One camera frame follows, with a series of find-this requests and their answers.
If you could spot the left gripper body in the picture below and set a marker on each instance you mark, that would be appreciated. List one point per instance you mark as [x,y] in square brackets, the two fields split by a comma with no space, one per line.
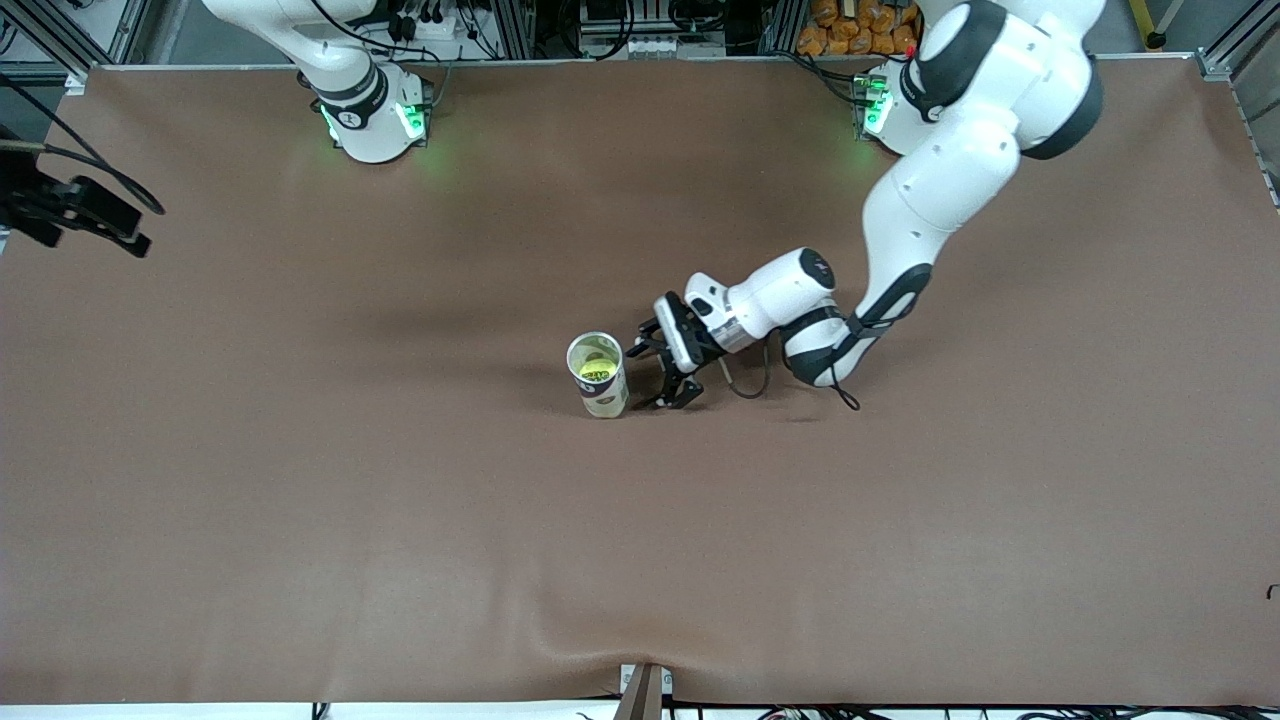
[697,351]

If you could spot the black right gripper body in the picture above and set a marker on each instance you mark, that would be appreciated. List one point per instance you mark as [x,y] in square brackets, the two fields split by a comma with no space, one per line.
[30,198]

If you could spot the yellow tennis ball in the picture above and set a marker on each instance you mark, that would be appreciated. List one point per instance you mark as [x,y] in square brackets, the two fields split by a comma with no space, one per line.
[597,357]

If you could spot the white blue tennis ball can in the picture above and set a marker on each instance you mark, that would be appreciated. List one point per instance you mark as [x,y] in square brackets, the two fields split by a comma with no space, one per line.
[605,400]

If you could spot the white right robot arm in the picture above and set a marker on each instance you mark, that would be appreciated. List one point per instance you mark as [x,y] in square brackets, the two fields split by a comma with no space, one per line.
[370,120]

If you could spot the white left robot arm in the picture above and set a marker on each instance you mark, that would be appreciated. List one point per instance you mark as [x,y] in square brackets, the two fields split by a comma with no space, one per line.
[960,170]

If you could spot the brown table mat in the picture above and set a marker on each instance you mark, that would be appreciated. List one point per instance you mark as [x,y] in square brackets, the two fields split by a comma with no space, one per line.
[640,550]

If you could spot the white terminal block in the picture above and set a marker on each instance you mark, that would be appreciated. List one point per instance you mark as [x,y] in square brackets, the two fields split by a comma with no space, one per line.
[660,45]

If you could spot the orange bagged items pile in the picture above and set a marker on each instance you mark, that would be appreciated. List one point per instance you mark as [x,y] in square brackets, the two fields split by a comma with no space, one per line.
[840,30]

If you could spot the white power strip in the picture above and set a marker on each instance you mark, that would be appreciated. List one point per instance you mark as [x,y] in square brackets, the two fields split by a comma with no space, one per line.
[440,28]

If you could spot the aluminium frame post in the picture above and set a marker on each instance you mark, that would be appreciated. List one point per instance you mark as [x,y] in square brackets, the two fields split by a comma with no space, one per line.
[1240,40]
[125,30]
[778,28]
[515,30]

